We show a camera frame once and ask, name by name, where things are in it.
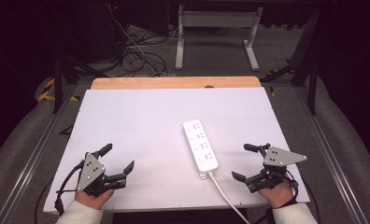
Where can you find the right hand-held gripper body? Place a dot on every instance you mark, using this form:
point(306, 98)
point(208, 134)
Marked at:
point(278, 166)

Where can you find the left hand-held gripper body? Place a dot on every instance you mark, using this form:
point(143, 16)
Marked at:
point(91, 171)

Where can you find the person's left hand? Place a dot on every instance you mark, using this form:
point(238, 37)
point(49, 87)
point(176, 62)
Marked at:
point(94, 199)

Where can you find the white power strip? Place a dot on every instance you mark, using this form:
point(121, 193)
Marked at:
point(200, 146)

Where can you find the white metal stand frame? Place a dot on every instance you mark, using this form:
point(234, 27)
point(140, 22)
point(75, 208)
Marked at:
point(216, 21)

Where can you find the black metal stand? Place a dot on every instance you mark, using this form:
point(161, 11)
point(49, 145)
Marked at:
point(61, 84)
point(307, 62)

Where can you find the person's right hand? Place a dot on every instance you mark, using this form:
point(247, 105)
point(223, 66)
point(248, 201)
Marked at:
point(276, 195)

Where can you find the yellow black hazard tape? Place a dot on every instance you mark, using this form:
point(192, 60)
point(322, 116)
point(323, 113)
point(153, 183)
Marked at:
point(46, 92)

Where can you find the aluminium rail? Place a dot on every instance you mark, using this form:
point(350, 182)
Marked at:
point(30, 161)
point(326, 155)

